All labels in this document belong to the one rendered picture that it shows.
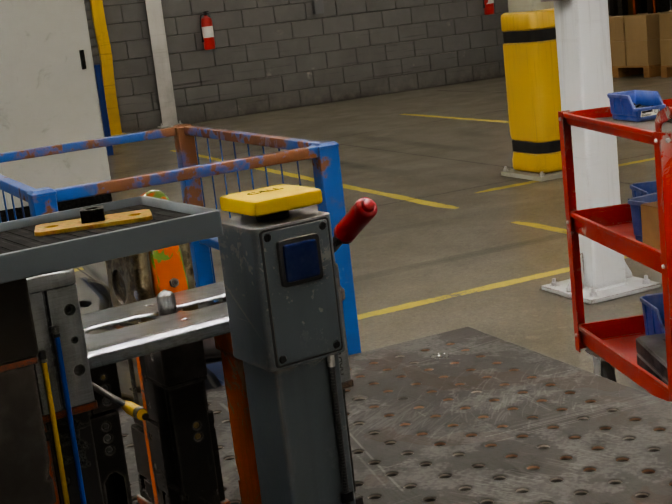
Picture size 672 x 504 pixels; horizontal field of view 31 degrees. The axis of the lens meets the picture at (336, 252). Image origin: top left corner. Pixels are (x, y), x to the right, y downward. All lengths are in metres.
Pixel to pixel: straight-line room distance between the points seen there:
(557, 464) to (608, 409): 0.21
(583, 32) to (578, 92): 0.24
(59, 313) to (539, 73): 7.17
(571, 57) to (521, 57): 3.18
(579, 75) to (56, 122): 5.03
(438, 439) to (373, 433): 0.11
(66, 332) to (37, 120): 8.08
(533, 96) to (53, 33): 3.49
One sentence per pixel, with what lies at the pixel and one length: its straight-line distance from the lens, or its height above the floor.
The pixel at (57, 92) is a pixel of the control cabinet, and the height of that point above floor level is 0.89.
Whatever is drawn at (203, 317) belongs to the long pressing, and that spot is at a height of 1.00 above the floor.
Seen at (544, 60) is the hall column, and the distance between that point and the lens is 8.08.
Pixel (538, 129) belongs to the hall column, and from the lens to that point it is 8.12.
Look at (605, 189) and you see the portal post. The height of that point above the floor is 0.43.
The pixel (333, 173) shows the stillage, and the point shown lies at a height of 0.87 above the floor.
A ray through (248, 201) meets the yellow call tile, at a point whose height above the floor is 1.16.
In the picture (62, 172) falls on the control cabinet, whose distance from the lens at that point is 9.14.
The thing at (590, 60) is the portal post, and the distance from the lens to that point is 4.97.
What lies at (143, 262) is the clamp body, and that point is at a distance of 1.41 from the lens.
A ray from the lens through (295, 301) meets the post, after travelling 0.92.
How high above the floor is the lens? 1.30
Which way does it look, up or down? 12 degrees down
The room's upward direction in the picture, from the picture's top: 7 degrees counter-clockwise
